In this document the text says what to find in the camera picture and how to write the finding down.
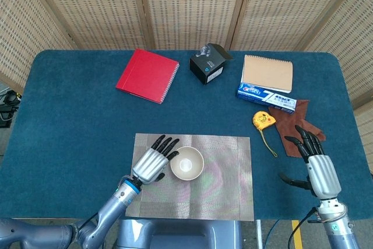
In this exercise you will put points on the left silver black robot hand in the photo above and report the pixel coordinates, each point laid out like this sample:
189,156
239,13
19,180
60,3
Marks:
150,166

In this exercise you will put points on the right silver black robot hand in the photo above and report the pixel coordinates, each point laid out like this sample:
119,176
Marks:
323,176

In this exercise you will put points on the white ceramic bowl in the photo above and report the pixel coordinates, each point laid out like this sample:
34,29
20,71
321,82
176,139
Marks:
187,163

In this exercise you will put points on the grey woven placemat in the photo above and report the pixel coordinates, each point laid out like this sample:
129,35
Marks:
221,185

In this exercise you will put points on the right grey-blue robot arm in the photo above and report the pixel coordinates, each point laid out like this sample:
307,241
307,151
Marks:
339,231

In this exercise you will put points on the brown cloth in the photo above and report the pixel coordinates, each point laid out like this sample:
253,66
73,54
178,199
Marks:
287,129

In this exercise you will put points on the yellow floor tape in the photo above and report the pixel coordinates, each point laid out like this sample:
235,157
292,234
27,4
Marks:
296,234

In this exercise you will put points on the grey-blue robot torso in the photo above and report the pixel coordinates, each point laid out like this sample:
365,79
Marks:
180,234

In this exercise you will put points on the yellow tape measure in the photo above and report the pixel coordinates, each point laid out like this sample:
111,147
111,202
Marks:
262,119

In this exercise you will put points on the blue felt table cover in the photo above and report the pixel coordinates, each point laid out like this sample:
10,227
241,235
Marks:
73,129

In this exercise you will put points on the white table leg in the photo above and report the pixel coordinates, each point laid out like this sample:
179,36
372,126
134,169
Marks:
258,234

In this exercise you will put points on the red spiral notebook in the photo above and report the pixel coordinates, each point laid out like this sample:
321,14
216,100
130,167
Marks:
145,77

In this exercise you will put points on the blue toothpaste box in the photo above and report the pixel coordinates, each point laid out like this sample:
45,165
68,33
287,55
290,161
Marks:
262,96

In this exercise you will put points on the black cardboard product box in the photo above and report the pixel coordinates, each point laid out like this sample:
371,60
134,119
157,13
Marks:
204,68

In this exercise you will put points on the tan kraft spiral notebook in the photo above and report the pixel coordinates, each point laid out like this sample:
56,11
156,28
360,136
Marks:
268,71

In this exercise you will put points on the black floor equipment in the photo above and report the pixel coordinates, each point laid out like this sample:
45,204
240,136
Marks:
10,98

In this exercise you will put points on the woven bamboo folding screen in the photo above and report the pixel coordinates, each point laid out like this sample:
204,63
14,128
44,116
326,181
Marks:
189,7

